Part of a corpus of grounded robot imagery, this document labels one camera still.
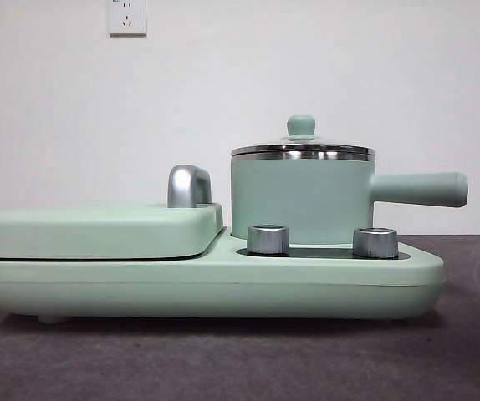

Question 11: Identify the glass lid with green knob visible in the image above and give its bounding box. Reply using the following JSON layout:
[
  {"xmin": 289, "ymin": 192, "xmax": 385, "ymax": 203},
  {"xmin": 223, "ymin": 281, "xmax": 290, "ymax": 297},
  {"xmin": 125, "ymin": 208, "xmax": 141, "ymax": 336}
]
[{"xmin": 230, "ymin": 114, "xmax": 375, "ymax": 162}]

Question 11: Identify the silver control knob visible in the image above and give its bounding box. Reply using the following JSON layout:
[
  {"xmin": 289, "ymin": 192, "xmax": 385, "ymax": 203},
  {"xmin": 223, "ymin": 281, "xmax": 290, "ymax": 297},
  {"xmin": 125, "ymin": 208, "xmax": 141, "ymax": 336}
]
[
  {"xmin": 351, "ymin": 226, "xmax": 399, "ymax": 258},
  {"xmin": 246, "ymin": 224, "xmax": 290, "ymax": 255}
]

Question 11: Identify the green breakfast machine base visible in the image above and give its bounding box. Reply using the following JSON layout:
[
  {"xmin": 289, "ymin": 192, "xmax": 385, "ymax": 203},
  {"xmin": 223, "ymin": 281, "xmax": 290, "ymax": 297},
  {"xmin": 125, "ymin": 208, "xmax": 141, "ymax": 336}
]
[{"xmin": 0, "ymin": 227, "xmax": 446, "ymax": 325}]

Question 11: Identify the green hinged griddle cover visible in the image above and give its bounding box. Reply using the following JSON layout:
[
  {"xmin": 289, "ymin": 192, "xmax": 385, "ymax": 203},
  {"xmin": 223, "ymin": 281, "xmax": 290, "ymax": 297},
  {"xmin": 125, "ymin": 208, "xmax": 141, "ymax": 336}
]
[{"xmin": 0, "ymin": 201, "xmax": 224, "ymax": 261}]

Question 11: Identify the green pot with handle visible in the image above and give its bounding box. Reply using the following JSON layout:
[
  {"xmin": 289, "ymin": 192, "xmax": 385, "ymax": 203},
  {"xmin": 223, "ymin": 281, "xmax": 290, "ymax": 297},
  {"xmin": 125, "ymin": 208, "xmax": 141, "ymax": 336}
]
[{"xmin": 229, "ymin": 144, "xmax": 470, "ymax": 244}]

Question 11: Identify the silver griddle cover handle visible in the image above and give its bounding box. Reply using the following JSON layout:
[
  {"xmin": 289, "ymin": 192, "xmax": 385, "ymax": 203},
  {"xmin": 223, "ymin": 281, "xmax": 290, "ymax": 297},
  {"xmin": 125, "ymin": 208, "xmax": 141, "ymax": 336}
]
[{"xmin": 166, "ymin": 165, "xmax": 212, "ymax": 209}]

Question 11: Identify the white wall socket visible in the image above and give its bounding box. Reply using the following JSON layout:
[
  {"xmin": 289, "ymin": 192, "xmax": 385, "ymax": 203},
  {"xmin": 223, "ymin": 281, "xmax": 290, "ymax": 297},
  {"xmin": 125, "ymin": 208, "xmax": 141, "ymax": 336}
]
[{"xmin": 107, "ymin": 0, "xmax": 148, "ymax": 38}]

